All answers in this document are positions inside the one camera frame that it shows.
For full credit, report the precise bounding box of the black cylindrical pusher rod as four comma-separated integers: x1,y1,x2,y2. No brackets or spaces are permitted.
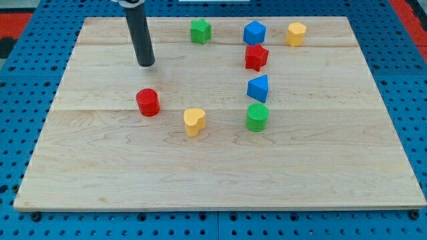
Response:
121,0,155,67

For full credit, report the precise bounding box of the red cylinder block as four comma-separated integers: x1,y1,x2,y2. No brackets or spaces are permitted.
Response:
135,88,160,117

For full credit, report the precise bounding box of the light wooden board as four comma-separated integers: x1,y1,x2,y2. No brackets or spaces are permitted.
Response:
14,17,426,212

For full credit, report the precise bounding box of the blue triangle block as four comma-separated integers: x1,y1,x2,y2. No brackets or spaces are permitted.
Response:
246,75,269,103

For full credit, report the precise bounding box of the yellow hexagon block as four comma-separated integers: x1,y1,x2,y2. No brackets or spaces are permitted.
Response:
286,22,307,47

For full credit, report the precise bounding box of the blue cube block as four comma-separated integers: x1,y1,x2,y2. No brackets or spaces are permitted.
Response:
243,21,267,45

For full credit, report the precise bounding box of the green star block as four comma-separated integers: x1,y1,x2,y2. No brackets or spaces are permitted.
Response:
190,19,211,45

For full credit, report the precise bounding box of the green cylinder block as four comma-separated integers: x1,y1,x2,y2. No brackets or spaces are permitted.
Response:
246,103,269,132

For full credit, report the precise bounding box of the yellow heart block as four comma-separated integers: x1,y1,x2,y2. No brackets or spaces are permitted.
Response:
183,108,206,137

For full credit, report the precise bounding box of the red star block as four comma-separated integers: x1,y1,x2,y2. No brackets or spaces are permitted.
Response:
245,43,270,72

